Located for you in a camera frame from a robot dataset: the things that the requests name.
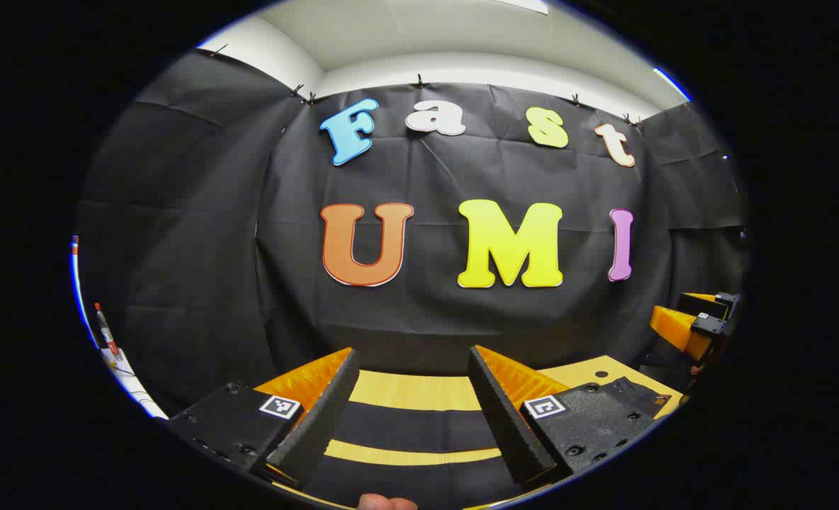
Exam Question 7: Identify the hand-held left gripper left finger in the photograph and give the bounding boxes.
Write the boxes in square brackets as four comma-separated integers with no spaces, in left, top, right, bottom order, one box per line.
[167,347,361,491]

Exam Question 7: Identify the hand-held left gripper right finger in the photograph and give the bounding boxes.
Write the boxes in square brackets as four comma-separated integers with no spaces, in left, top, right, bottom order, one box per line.
[467,345,673,485]

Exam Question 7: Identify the black jeans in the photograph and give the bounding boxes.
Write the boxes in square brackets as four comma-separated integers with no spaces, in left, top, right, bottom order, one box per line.
[306,407,527,508]

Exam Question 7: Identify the black backdrop cloth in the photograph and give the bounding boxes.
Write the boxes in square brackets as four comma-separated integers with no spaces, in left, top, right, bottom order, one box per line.
[76,50,750,419]

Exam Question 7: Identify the white side table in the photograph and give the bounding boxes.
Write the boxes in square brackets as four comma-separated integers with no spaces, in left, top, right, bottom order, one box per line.
[101,346,169,420]

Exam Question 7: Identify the clear bottle with red label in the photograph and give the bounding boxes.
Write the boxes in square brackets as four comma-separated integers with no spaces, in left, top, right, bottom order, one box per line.
[94,302,120,356]

